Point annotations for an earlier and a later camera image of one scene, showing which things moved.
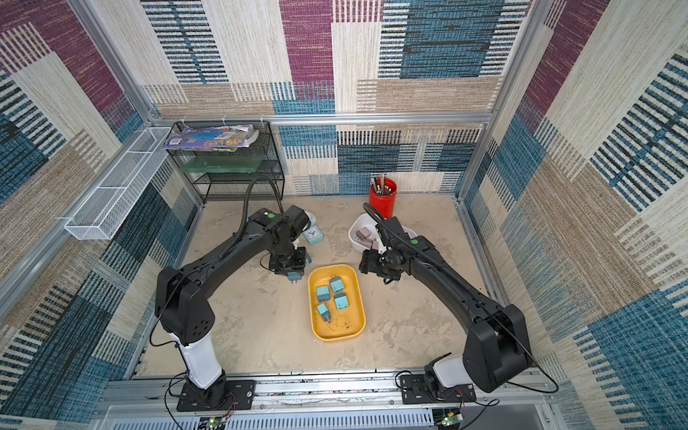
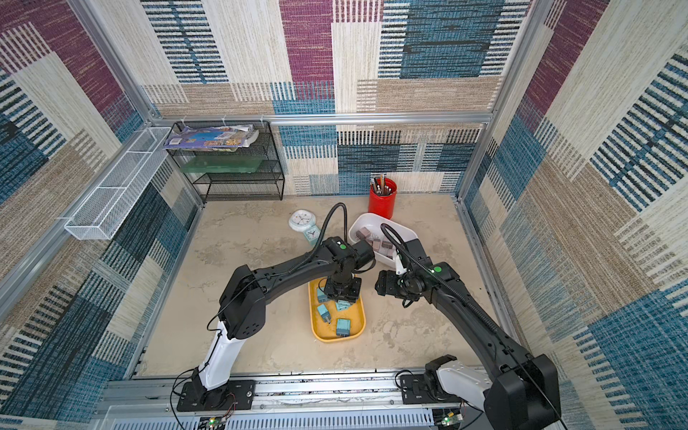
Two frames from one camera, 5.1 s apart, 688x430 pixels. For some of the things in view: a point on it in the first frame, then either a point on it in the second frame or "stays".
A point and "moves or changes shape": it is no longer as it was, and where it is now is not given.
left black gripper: x=280 y=268 to x=333 y=292
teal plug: x=294 y=276 moves or changes shape
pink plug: x=362 y=233 stays
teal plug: x=324 y=313 stays
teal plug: x=323 y=294 stays
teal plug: x=341 y=301 stays
